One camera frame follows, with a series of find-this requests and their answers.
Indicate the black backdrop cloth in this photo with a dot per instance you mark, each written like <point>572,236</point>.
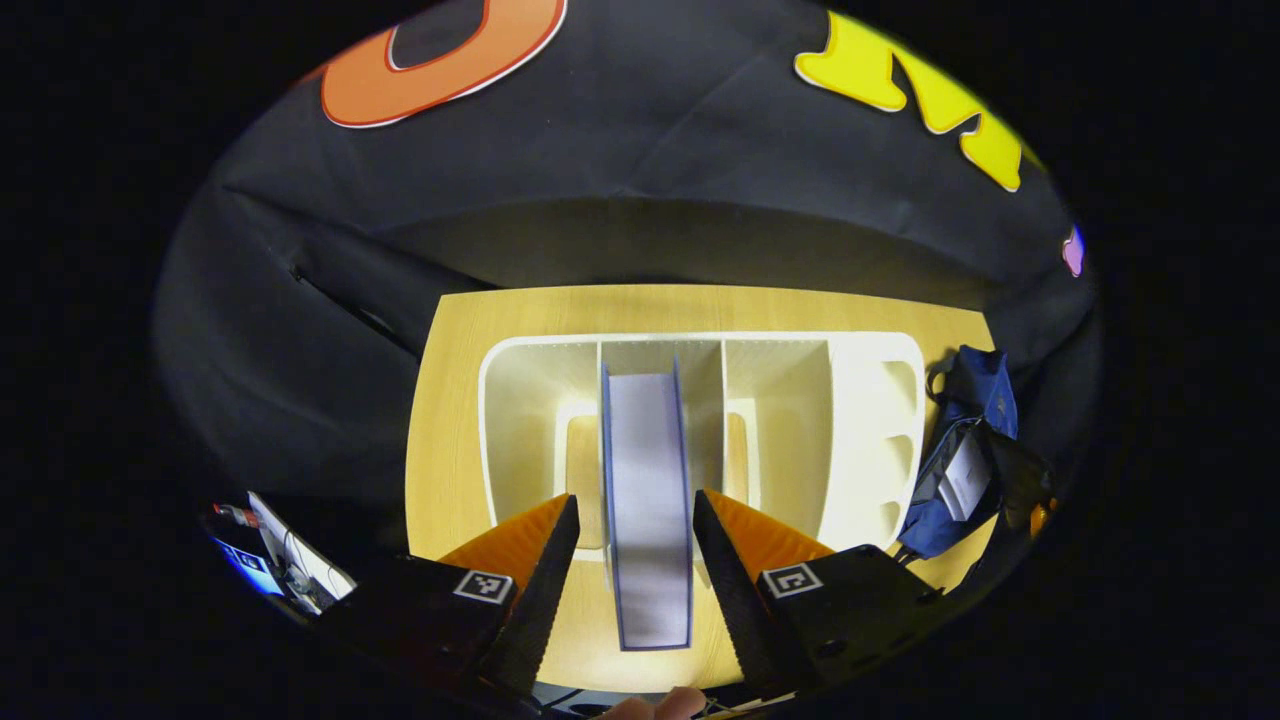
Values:
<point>650,150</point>

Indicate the cluttered side table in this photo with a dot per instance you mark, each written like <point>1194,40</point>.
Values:
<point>300,560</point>

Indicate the white plastic bookshelf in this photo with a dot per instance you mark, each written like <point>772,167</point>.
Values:
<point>780,420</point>

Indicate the blue cover book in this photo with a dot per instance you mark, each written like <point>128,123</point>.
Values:
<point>648,500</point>

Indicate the blue schoolbag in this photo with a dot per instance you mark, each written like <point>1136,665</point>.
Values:
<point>985,385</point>

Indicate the white patterned book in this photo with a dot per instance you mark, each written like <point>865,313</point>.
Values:
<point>965,480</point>

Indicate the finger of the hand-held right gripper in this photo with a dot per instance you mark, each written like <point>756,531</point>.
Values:
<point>1040,518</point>

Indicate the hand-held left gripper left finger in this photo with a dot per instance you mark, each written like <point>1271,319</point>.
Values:
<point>545,600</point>

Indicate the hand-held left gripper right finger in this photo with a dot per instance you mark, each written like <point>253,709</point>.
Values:
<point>735,600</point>

